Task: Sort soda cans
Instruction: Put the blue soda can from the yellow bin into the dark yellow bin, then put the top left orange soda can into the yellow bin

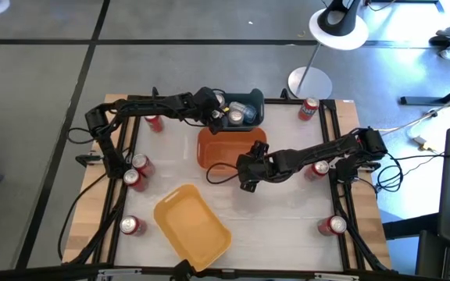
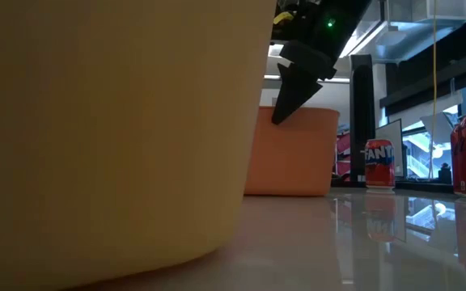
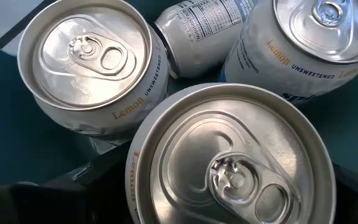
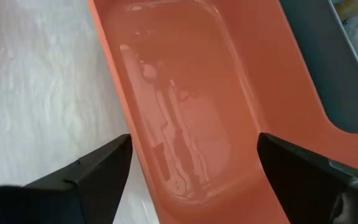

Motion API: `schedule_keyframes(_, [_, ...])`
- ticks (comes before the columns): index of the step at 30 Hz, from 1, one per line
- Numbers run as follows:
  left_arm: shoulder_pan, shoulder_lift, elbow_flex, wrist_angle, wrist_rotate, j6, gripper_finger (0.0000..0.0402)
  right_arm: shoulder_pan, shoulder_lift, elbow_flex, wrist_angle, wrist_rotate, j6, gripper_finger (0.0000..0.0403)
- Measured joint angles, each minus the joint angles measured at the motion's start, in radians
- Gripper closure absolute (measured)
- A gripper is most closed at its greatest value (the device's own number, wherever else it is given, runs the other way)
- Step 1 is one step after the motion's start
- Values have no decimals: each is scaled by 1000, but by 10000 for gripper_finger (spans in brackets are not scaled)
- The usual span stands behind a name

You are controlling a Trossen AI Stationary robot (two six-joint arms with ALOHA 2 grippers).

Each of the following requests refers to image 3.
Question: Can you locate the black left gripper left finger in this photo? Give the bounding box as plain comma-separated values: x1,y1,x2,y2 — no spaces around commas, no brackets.
0,141,136,224

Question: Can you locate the white lemon soda can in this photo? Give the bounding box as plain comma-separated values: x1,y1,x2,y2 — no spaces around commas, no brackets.
153,0,254,79
221,0,358,103
16,0,171,139
124,82,337,224

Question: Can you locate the blue-grey plastic bin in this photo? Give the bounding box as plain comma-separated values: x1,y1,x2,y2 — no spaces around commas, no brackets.
0,0,358,187

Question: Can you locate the black table frame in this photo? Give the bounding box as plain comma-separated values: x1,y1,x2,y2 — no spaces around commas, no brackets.
0,0,57,50

